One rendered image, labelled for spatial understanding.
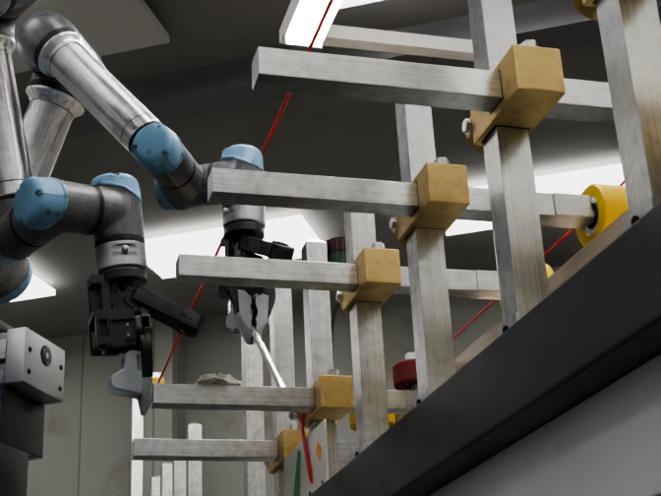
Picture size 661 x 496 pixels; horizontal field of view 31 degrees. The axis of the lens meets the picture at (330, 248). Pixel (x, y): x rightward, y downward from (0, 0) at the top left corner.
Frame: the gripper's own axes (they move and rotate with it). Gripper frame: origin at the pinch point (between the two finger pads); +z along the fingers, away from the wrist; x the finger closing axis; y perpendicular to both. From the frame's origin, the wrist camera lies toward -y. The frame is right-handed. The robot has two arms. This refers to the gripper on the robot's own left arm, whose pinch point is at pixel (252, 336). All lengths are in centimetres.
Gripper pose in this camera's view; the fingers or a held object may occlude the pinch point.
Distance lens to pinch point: 198.9
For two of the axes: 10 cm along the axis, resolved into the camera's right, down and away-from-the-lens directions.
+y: -5.8, 3.3, 7.5
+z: 0.4, 9.3, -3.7
